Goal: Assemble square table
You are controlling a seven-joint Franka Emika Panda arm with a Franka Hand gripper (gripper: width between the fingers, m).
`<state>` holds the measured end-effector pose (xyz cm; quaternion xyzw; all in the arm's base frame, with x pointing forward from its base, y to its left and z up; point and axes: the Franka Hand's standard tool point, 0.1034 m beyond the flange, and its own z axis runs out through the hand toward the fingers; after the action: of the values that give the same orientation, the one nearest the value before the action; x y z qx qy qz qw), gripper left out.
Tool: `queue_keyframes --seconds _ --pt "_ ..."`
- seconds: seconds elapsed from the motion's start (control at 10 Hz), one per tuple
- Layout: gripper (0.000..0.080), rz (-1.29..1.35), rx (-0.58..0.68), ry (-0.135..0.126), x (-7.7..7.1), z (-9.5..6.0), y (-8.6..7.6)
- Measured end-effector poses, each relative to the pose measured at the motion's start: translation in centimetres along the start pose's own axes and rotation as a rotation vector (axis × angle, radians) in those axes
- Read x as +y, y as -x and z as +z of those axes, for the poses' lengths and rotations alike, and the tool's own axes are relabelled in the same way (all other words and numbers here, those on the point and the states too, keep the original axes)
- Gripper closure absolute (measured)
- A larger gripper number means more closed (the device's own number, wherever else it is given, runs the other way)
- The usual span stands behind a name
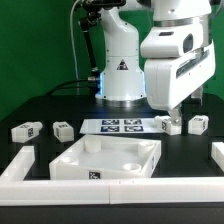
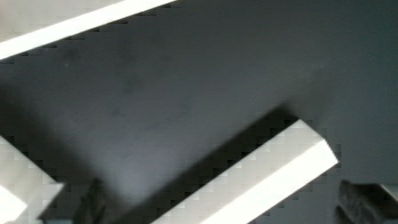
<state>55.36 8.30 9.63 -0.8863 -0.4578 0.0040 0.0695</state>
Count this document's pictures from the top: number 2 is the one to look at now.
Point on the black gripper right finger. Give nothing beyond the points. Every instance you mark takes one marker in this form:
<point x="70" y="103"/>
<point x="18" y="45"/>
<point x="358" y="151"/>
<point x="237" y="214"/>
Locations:
<point x="368" y="203"/>

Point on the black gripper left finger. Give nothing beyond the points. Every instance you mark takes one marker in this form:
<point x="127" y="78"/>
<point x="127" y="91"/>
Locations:
<point x="91" y="209"/>

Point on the white square tabletop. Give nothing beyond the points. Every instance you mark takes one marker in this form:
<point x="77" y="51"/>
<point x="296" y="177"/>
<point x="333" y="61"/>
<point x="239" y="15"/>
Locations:
<point x="265" y="177"/>

